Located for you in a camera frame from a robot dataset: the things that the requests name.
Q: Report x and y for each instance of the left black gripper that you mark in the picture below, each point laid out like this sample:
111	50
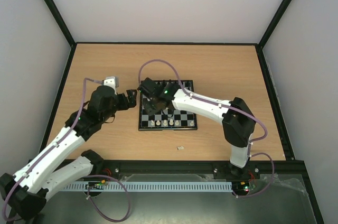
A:
132	103

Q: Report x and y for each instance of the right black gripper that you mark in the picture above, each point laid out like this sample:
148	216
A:
152	105

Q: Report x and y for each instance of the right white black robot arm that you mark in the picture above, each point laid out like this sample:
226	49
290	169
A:
235	117

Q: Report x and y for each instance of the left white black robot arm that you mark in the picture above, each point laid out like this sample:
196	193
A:
28	189

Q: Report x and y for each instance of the black king at e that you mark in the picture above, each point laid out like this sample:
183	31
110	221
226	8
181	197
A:
164	82

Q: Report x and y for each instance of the folding black white chessboard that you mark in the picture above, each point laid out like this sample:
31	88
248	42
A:
174	118

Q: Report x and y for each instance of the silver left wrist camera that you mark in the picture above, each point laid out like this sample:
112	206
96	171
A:
112	82

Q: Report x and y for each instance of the black aluminium mounting rail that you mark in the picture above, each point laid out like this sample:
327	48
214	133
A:
217	169

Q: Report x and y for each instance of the light blue slotted cable duct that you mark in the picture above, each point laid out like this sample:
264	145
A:
83	186

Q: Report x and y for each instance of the black enclosure frame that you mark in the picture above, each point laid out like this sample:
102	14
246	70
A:
288	166

